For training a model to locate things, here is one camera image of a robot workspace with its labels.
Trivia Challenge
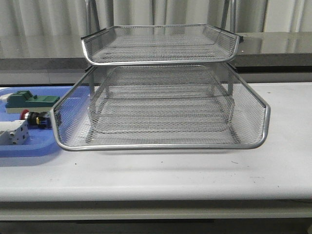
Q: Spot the silver mesh tray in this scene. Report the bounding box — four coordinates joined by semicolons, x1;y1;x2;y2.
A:
80;23;245;67
51;62;271;151
85;92;242;144

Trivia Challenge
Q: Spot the red emergency stop button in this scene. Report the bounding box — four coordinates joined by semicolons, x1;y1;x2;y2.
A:
19;109;52;129

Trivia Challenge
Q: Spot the green terminal block component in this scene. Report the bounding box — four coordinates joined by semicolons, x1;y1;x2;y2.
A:
0;90;60;114

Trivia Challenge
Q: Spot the grey metal rack frame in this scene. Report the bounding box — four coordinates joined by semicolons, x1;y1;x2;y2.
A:
85;0;238;98

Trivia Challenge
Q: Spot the blue plastic tray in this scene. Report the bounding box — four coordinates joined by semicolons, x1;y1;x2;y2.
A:
0;86;90;157

